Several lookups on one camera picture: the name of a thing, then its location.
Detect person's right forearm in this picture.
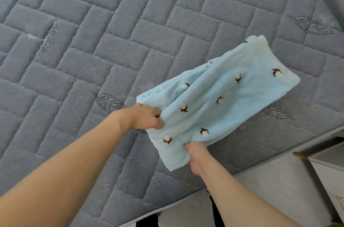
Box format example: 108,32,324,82
196,162,302,227

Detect person's left hand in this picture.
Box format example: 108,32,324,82
115,103,164,132

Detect grey quilted mattress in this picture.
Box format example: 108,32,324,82
0,0,344,227

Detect person's right hand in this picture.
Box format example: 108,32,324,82
184,141,211,178

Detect person's left forearm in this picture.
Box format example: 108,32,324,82
0,111,132,227

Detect white bedside cabinet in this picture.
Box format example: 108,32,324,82
293,137,344,227

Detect light blue cotton-print garment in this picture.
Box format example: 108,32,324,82
136,34,302,172

